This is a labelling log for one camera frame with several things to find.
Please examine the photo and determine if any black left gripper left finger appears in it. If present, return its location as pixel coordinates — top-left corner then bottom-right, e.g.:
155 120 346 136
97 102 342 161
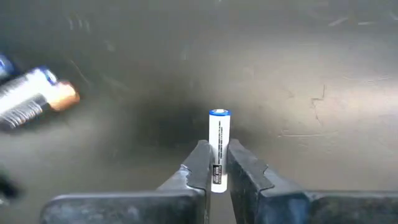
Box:
40 139 215 224

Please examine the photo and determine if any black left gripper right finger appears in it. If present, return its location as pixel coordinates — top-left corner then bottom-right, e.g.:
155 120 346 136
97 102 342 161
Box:
228 139 398 224

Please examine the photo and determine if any white battery blue cap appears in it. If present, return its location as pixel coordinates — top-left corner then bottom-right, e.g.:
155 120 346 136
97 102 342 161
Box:
208 108 232 194
0 65 59 108

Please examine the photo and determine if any black copper-top battery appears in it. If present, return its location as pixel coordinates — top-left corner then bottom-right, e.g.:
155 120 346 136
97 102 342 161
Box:
0 81 81 130

